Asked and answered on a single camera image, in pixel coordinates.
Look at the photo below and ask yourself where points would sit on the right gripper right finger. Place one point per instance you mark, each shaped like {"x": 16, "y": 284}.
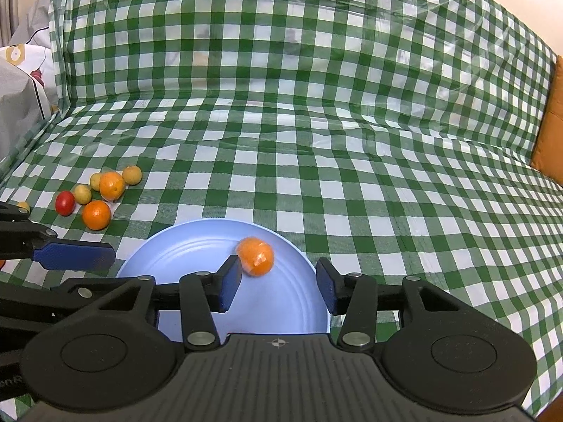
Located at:
{"x": 355, "y": 296}

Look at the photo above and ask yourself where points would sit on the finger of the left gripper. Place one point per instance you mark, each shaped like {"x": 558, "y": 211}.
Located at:
{"x": 10, "y": 213}
{"x": 27, "y": 240}

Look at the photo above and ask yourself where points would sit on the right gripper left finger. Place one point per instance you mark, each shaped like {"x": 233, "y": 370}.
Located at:
{"x": 201, "y": 294}

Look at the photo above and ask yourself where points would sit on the red cherry tomato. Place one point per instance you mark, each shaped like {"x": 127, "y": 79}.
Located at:
{"x": 65, "y": 203}

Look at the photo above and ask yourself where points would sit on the orange tangerine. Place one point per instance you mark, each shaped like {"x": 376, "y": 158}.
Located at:
{"x": 111, "y": 186}
{"x": 256, "y": 256}
{"x": 96, "y": 215}

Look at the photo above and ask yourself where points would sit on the lone yellow longan fruit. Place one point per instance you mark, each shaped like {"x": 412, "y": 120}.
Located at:
{"x": 24, "y": 206}

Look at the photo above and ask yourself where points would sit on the light blue plate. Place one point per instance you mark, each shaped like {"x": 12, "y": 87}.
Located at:
{"x": 284, "y": 301}

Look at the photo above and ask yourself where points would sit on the small yellow longan fruit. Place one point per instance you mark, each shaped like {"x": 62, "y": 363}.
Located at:
{"x": 95, "y": 181}

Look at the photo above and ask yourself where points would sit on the grey patterned pillow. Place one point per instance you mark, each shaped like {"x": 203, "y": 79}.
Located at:
{"x": 28, "y": 91}

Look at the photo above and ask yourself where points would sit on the green white checkered cloth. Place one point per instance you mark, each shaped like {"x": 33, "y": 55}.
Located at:
{"x": 393, "y": 137}

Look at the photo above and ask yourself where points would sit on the orange cushion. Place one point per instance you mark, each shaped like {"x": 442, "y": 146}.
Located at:
{"x": 547, "y": 155}

